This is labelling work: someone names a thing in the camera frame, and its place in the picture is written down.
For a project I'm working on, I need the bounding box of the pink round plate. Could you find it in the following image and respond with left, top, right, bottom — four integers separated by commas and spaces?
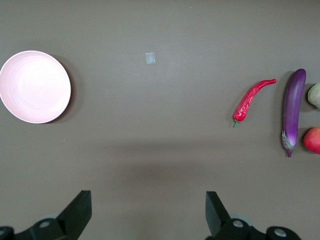
0, 50, 73, 124

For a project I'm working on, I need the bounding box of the red apple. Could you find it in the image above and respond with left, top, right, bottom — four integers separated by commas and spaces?
303, 126, 320, 155

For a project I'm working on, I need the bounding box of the long purple eggplant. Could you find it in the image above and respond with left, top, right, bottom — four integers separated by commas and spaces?
279, 68, 307, 158

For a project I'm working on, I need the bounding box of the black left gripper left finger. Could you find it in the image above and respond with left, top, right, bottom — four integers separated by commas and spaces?
0, 190, 92, 240

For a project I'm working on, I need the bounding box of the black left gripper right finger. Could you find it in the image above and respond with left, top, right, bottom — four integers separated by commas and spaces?
205, 191, 300, 240

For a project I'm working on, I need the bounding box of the red chili pepper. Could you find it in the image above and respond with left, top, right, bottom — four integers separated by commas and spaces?
232, 78, 278, 129

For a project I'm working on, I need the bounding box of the yellow-pink peach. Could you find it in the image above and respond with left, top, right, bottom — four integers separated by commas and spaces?
307, 82, 320, 109

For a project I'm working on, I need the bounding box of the brown table cover cloth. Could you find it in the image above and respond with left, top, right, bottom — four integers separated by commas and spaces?
0, 0, 320, 240

